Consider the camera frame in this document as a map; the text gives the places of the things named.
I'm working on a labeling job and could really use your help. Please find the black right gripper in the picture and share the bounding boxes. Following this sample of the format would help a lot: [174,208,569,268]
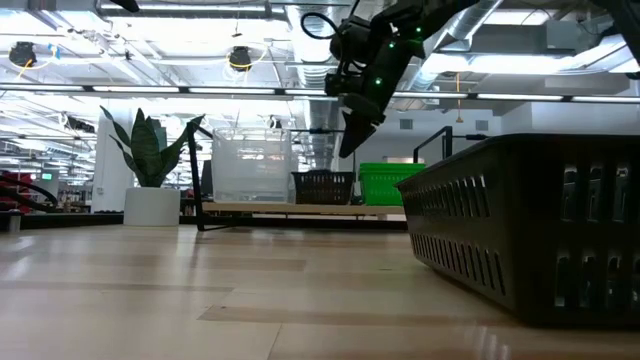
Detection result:
[324,41,426,159]

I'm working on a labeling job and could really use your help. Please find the green plastic slotted basket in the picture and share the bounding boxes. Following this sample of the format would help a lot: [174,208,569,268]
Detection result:
[358,162,427,177]
[360,172,425,207]

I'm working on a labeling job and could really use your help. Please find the black plastic slotted basket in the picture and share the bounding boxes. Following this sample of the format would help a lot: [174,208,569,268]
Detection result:
[291,170,357,206]
[396,133,640,327]

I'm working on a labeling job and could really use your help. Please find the clear plastic container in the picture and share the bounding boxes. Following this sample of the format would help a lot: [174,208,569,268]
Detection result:
[211,132,293,201]
[211,126,293,146]
[212,138,292,204]

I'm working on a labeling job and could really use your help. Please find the wooden shelf board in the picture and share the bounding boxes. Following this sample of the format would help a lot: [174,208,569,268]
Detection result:
[201,201,407,218]

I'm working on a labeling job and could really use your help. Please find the long ceiling light strip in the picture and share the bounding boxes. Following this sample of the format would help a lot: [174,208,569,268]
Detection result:
[188,86,277,95]
[571,95,640,104]
[92,85,181,94]
[0,85,86,93]
[392,91,469,100]
[476,92,564,102]

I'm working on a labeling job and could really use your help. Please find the green artificial plant leaves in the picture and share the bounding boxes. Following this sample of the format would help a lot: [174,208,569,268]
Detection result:
[99,105,206,189]

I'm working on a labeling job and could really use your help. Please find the white round plant pot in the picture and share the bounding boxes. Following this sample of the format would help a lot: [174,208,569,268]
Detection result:
[122,186,182,228]

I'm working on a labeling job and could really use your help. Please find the white room pillar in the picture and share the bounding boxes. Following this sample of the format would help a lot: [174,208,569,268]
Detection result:
[91,104,135,214]

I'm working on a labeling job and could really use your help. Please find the silver ventilation duct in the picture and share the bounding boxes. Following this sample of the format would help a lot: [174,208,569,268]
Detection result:
[287,0,504,172]

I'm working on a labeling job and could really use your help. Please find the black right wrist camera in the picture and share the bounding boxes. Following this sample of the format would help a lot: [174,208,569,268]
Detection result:
[328,16,374,64]

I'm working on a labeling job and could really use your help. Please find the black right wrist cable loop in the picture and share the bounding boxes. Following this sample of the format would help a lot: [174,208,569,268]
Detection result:
[299,11,342,42]

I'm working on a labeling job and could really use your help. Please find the black ceiling cord reel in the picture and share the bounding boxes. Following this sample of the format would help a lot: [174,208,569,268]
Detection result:
[228,45,254,72]
[8,41,38,69]

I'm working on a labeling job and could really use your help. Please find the black metal shelf frame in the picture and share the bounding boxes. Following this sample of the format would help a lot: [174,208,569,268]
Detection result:
[186,121,490,233]

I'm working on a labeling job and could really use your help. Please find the black table frame rails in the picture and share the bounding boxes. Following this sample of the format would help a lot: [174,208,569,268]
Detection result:
[0,211,409,232]

